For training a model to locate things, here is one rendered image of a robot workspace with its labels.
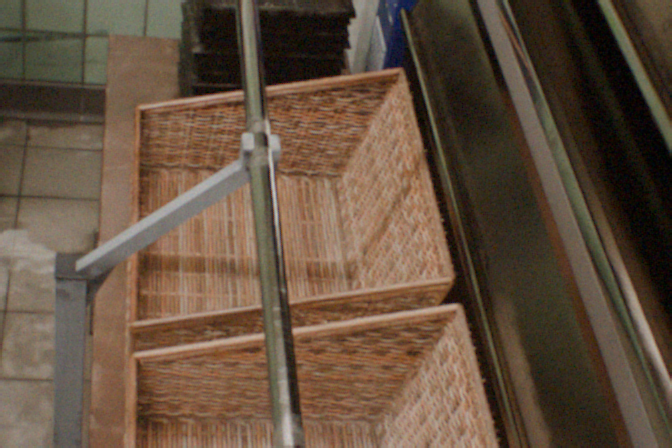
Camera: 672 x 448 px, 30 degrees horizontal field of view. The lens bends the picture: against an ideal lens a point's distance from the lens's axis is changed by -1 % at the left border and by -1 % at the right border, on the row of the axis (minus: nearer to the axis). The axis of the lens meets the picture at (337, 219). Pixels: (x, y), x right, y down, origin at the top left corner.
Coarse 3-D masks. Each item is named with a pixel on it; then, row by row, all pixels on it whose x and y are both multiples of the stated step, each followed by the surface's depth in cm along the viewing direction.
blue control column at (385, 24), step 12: (384, 0) 245; (396, 0) 235; (408, 0) 233; (384, 12) 245; (396, 12) 235; (384, 24) 244; (396, 24) 236; (384, 36) 244; (396, 36) 238; (396, 48) 239; (384, 60) 243; (396, 60) 241; (384, 84) 245
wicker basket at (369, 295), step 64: (192, 128) 232; (320, 128) 235; (384, 128) 228; (320, 192) 240; (384, 192) 221; (192, 256) 222; (256, 256) 224; (320, 256) 226; (384, 256) 214; (448, 256) 191; (128, 320) 189; (192, 320) 188; (256, 320) 190; (320, 320) 191; (320, 384) 200
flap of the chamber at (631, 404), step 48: (480, 0) 140; (528, 0) 140; (576, 0) 145; (576, 48) 135; (528, 96) 124; (576, 96) 127; (624, 96) 131; (624, 144) 123; (624, 192) 117; (576, 240) 109; (624, 240) 111; (624, 384) 97
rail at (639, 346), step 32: (512, 0) 134; (512, 32) 130; (544, 64) 125; (544, 96) 121; (544, 128) 119; (576, 160) 114; (576, 192) 111; (608, 224) 108; (608, 256) 104; (608, 288) 102; (640, 320) 99; (640, 352) 96; (640, 384) 95
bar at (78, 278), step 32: (256, 0) 178; (256, 32) 171; (256, 64) 165; (256, 96) 159; (256, 128) 154; (256, 160) 150; (192, 192) 157; (224, 192) 157; (256, 192) 146; (160, 224) 159; (256, 224) 143; (64, 256) 164; (96, 256) 162; (128, 256) 162; (64, 288) 163; (96, 288) 166; (64, 320) 167; (288, 320) 131; (64, 352) 171; (288, 352) 127; (64, 384) 175; (288, 384) 124; (64, 416) 179; (288, 416) 121
